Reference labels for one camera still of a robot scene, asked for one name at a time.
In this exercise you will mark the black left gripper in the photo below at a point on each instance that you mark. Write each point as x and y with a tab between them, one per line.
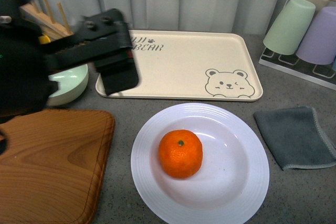
26	64

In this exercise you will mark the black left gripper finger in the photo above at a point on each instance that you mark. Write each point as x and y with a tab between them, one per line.
117	68

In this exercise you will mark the orange mandarin fruit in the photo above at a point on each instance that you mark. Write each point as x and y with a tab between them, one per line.
180	154

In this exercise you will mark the light green bowl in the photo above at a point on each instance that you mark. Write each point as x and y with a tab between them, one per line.
71	84

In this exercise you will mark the beige bear tray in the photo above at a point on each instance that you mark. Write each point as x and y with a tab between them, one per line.
192	66

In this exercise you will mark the yellow mug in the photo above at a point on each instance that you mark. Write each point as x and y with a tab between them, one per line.
44	39

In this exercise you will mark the wooden peg drying rack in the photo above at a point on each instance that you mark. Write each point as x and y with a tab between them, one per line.
47	21

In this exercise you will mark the wooden cutting board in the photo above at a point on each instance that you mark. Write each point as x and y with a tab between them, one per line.
53	166

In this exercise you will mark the light green plastic cup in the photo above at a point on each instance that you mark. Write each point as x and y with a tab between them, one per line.
290	26

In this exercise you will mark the grey folded cloth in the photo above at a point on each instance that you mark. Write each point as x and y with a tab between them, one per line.
295	138

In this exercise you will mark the purple plastic cup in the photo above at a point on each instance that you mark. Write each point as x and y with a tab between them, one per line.
318	44

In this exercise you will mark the white wire cup rack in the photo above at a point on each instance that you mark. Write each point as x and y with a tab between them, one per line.
323	75

